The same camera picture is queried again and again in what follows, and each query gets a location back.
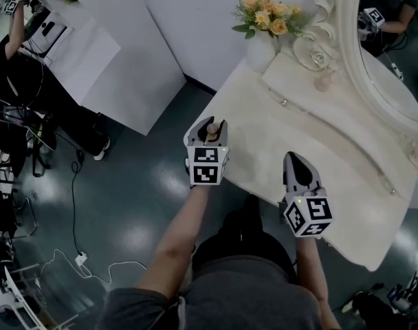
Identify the black equipment on floor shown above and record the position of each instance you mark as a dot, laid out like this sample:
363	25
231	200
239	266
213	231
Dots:
384	304

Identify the white dressing table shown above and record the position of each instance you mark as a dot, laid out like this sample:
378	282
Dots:
298	132

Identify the person's grey shirt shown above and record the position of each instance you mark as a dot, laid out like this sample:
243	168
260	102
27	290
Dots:
229	301

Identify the white vase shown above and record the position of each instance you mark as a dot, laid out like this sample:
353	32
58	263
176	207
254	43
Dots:
260	52

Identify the white power strip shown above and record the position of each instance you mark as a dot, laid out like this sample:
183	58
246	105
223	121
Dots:
80	258

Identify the white drawer cabinet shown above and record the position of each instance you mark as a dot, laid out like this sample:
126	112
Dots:
133	64

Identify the white metal frame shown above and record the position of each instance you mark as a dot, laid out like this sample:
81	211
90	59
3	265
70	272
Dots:
16	294

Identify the white and black machine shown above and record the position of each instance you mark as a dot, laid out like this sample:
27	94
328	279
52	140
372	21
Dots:
47	29

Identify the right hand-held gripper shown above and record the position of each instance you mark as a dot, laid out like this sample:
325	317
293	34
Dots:
307	215

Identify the oval mirror white carved frame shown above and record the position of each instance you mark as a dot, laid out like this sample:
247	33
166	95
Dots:
350	57

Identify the person's left forearm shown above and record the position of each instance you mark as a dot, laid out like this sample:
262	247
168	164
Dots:
174	239

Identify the black chair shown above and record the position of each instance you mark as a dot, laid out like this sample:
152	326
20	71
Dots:
37	139

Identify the yellow flower bouquet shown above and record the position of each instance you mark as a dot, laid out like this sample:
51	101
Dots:
269	14

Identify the person's black trousers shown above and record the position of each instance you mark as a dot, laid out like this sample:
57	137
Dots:
243	239

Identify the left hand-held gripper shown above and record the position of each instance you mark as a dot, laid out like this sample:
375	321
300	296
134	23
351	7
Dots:
206	165

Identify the person's right forearm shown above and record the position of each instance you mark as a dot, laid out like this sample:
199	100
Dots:
312	270

